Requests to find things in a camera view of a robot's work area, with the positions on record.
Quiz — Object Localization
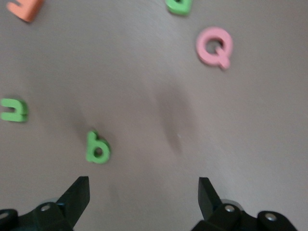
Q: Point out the green foam letter b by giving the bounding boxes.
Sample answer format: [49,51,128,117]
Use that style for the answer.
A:
[166,0,193,17]
[85,130,112,165]

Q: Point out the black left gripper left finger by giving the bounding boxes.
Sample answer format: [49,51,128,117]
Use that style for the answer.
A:
[0,176,91,231]

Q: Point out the green foam letter u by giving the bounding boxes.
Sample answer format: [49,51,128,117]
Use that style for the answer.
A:
[0,98,31,123]

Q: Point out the pink foam letter Q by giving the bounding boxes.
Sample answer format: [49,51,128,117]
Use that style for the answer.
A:
[195,26,234,71]

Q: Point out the orange foam letter E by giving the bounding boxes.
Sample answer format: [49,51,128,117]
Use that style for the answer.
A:
[6,0,45,24]

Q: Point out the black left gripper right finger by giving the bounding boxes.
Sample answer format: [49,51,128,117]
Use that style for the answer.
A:
[191,177,299,231]

